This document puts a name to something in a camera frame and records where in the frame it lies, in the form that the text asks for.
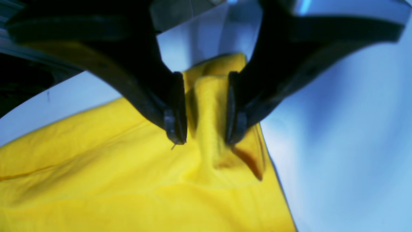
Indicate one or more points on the orange yellow t-shirt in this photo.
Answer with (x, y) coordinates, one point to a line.
(110, 170)

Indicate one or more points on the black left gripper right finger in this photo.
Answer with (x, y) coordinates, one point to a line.
(297, 41)

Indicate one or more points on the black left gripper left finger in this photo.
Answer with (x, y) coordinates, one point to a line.
(114, 40)

